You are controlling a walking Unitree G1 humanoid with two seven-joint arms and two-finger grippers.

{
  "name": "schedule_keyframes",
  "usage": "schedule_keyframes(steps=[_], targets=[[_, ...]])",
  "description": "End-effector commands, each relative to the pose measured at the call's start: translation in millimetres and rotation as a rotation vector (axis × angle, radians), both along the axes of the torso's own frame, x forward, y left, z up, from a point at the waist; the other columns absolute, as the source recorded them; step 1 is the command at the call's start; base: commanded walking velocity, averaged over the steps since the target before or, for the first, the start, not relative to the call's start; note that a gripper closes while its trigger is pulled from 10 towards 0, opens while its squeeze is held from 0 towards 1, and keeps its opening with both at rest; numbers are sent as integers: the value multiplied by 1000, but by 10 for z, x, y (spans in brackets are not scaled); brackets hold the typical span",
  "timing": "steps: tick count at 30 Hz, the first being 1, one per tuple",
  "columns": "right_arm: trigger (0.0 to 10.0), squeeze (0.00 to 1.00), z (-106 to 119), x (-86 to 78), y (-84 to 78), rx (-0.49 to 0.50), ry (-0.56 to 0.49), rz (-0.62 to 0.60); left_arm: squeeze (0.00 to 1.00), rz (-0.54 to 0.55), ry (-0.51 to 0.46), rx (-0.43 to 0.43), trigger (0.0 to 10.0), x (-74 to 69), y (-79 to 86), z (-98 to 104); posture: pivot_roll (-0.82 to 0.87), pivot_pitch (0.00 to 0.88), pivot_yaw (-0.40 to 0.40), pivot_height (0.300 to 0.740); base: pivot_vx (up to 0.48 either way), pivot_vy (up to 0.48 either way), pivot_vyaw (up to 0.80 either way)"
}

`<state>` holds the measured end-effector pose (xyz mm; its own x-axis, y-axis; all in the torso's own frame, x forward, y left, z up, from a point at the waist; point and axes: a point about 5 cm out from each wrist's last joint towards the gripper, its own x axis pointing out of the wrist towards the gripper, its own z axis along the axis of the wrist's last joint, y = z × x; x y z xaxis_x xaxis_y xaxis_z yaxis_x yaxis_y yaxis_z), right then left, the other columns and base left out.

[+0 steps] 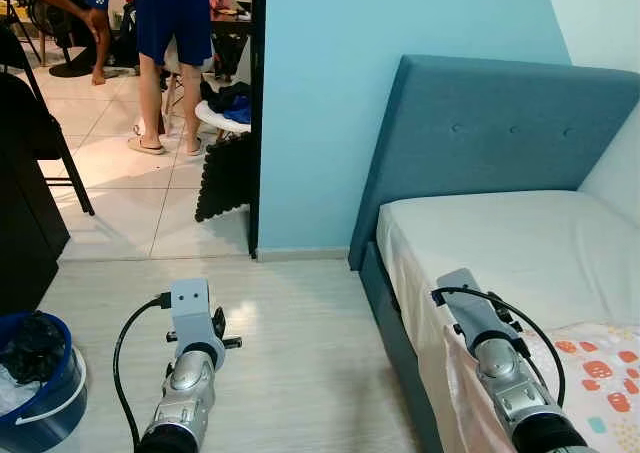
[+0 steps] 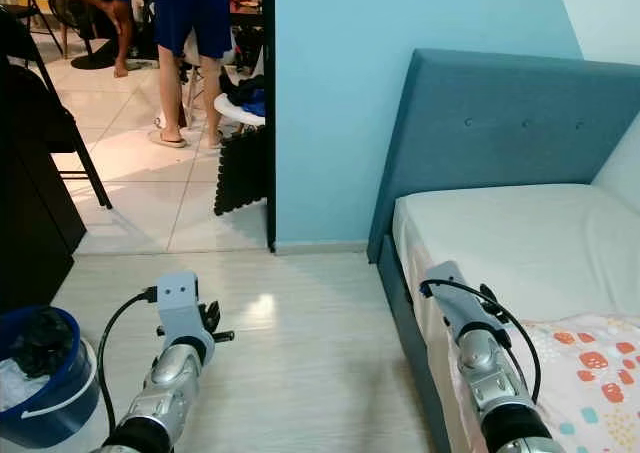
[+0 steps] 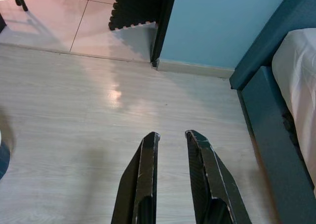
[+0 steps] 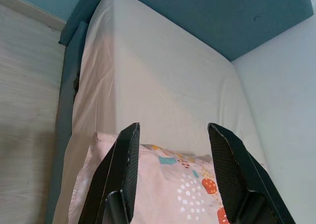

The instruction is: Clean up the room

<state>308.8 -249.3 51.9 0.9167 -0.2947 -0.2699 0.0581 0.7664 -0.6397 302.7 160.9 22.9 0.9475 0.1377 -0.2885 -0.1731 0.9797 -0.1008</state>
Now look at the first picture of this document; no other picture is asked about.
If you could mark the pink patterned pillow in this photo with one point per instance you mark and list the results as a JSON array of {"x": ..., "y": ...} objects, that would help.
[{"x": 610, "y": 373}]

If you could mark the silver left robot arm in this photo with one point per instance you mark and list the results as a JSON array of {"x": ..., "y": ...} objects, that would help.
[{"x": 185, "y": 393}]

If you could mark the mattress with cream sheet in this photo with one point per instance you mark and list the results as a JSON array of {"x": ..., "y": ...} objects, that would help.
[{"x": 500, "y": 243}]

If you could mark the black foam floor mat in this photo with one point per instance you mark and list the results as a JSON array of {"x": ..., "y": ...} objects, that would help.
[{"x": 225, "y": 178}]

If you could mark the blue plastic bucket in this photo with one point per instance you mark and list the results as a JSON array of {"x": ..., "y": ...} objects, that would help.
[{"x": 60, "y": 393}]

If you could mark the black crumpled bag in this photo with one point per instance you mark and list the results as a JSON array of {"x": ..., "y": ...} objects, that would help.
[{"x": 35, "y": 348}]

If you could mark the teal upholstered bed headboard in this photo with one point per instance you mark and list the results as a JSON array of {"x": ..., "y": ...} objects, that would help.
[{"x": 480, "y": 123}]

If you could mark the white chair under clothes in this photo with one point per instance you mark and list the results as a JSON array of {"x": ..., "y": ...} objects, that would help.
[{"x": 215, "y": 121}]

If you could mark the white cloth in bucket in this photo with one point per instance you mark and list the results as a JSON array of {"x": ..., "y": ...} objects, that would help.
[{"x": 15, "y": 393}]

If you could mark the black metal folding stand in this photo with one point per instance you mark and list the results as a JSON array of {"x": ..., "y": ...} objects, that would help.
[{"x": 70, "y": 163}]

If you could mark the black wooden cabinet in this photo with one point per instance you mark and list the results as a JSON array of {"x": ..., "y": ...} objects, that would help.
[{"x": 20, "y": 223}]

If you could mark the dark blue clothes pile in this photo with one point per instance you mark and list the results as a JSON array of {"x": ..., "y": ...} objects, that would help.
[{"x": 230, "y": 98}]

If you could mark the black floor fan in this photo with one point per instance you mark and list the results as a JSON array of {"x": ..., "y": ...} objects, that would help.
[{"x": 70, "y": 68}]

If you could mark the bending barefoot person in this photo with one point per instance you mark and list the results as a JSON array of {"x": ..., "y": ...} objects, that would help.
[{"x": 100, "y": 48}]

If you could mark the person in blue shorts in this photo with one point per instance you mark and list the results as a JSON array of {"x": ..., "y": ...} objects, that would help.
[{"x": 170, "y": 23}]

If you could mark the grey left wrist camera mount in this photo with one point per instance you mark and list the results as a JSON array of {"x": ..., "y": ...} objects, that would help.
[{"x": 190, "y": 303}]

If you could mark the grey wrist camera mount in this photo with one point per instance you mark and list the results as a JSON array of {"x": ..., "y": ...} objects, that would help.
[
  {"x": 465, "y": 303},
  {"x": 190, "y": 303}
]

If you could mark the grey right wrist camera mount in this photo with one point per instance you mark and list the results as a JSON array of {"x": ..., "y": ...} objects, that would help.
[{"x": 465, "y": 303}]

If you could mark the dark blue bed frame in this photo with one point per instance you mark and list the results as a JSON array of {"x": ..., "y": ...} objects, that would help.
[{"x": 395, "y": 343}]

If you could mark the black door frame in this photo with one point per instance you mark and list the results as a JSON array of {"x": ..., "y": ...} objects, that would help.
[{"x": 256, "y": 123}]

